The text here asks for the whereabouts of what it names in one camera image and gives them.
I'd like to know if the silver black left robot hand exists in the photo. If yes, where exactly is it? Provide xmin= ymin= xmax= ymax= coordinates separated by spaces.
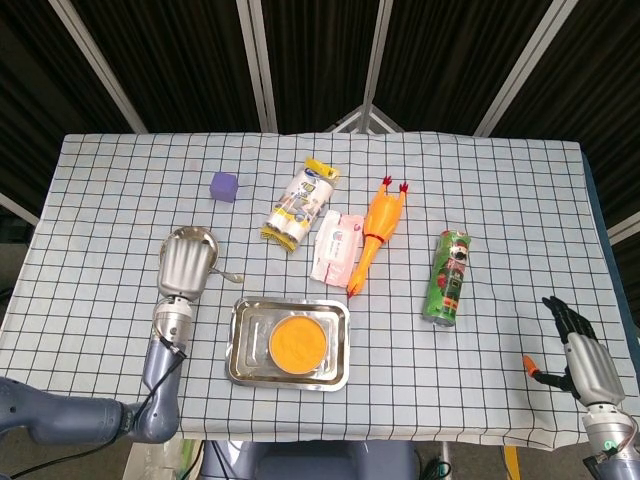
xmin=158 ymin=232 xmax=214 ymax=302

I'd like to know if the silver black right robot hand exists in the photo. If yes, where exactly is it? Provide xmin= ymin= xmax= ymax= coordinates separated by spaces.
xmin=521 ymin=295 xmax=627 ymax=407

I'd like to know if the small steel spoon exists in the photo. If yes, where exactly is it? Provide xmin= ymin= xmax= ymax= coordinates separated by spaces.
xmin=207 ymin=267 xmax=246 ymax=285

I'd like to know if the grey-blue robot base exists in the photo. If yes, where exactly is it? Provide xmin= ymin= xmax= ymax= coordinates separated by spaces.
xmin=199 ymin=442 xmax=419 ymax=480

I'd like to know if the rectangular steel tray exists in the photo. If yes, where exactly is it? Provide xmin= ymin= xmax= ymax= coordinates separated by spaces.
xmin=224 ymin=296 xmax=351 ymax=394

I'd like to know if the bowl of yellow powder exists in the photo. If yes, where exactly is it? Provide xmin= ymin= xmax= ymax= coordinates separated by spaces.
xmin=267 ymin=314 xmax=330 ymax=376

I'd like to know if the white black-grid tablecloth table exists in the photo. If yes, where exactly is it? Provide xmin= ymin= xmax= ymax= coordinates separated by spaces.
xmin=0 ymin=130 xmax=640 ymax=449

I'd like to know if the round steel plate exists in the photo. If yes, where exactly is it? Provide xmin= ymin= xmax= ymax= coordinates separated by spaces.
xmin=160 ymin=225 xmax=221 ymax=275

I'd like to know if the purple foam cube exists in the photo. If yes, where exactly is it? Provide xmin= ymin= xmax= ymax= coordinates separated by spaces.
xmin=208 ymin=171 xmax=238 ymax=204

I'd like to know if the yellow white bag roll pack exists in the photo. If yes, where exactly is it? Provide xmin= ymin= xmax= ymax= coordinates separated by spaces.
xmin=259 ymin=156 xmax=342 ymax=255

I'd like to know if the pink wet wipes pack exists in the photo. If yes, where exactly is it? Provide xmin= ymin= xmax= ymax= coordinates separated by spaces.
xmin=309 ymin=210 xmax=366 ymax=287

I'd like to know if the dark blue under cloth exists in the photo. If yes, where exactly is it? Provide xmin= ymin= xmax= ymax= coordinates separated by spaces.
xmin=581 ymin=147 xmax=640 ymax=331

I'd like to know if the green Pringles can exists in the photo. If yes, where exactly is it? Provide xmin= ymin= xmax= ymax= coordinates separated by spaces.
xmin=421 ymin=229 xmax=473 ymax=329

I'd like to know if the orange rubber chicken toy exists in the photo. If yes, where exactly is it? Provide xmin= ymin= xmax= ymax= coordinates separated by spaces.
xmin=346 ymin=175 xmax=411 ymax=301

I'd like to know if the white metal screen foot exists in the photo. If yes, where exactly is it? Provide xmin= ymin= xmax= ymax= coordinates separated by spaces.
xmin=324 ymin=103 xmax=406 ymax=135

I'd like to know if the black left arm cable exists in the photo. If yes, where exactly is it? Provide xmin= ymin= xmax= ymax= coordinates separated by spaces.
xmin=9 ymin=335 xmax=189 ymax=479

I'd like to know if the black folding screen white frame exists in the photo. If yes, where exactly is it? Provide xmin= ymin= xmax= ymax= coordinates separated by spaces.
xmin=0 ymin=0 xmax=640 ymax=261

